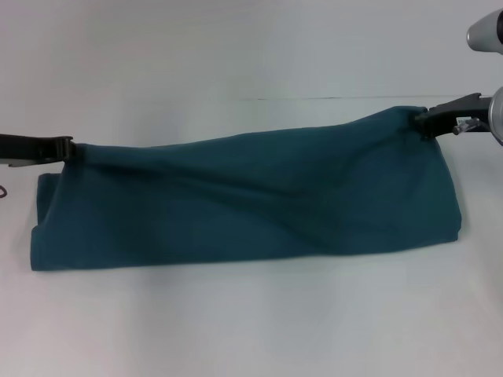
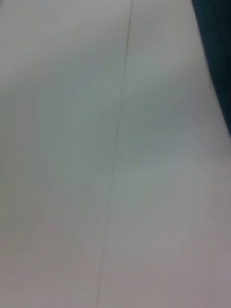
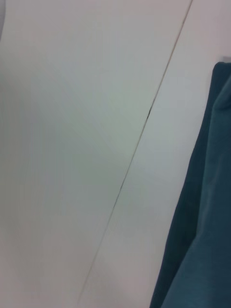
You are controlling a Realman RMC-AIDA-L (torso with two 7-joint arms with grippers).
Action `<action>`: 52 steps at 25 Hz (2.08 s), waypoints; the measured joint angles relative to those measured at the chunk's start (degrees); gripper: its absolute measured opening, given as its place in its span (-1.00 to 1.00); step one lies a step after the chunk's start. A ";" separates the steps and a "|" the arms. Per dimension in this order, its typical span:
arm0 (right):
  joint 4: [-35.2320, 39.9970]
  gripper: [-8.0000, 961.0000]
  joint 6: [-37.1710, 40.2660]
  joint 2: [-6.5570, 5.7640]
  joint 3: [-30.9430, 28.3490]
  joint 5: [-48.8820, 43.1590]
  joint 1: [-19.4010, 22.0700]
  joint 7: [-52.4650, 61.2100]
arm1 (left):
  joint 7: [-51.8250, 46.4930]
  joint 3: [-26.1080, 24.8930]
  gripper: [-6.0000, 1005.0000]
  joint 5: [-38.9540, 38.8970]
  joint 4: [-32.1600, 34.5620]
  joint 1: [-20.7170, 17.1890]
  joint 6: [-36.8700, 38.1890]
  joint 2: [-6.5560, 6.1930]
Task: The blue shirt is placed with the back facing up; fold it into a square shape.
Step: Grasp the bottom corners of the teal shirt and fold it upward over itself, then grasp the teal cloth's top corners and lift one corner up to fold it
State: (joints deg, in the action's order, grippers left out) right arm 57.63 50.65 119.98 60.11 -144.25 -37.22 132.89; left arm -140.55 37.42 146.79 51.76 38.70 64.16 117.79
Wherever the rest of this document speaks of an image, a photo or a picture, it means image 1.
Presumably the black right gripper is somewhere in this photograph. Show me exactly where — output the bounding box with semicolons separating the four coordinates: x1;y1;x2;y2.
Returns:
413;92;493;141

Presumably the teal blue shirt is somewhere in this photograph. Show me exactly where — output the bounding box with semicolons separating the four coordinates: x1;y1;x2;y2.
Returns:
29;104;460;273

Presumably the translucent cable connector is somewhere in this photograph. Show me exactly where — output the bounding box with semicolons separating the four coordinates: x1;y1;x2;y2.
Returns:
451;119;481;137

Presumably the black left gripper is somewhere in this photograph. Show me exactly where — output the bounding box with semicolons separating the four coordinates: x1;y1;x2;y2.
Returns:
0;133;79;168

